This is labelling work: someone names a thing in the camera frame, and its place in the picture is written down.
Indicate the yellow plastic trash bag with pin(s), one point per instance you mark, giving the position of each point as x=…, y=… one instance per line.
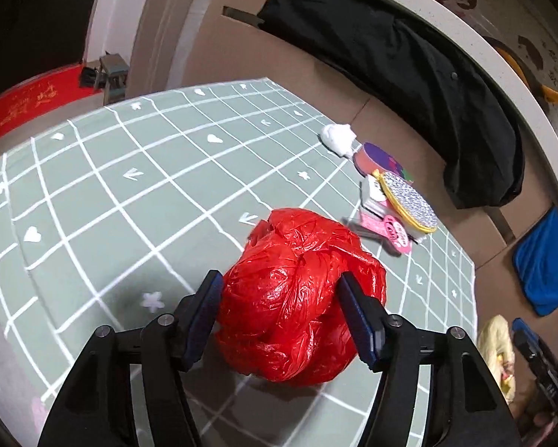
x=493, y=340

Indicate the yellow container with foil lid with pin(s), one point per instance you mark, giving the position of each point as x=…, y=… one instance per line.
x=409, y=200

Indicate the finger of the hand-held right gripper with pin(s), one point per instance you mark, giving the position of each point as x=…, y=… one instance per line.
x=527, y=340

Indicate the black garment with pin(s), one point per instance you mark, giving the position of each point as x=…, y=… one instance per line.
x=400, y=65

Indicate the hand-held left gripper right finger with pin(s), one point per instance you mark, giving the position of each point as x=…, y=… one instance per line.
x=358, y=321

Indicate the white crumpled tissue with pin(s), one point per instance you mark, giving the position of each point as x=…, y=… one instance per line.
x=338, y=137

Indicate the red floor mat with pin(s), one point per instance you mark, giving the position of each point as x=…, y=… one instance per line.
x=23, y=102

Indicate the blue towel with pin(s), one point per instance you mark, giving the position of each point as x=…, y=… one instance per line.
x=544, y=265

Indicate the red plastic bag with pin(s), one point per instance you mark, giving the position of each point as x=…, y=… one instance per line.
x=283, y=298

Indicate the purple printed paper cup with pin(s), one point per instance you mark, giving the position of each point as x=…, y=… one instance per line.
x=376, y=160

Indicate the pink snack wrapper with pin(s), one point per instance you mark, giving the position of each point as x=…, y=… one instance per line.
x=390, y=235

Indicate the white snack wrapper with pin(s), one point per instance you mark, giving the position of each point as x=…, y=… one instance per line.
x=374, y=193

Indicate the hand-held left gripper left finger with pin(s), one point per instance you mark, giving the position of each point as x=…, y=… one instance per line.
x=204, y=316

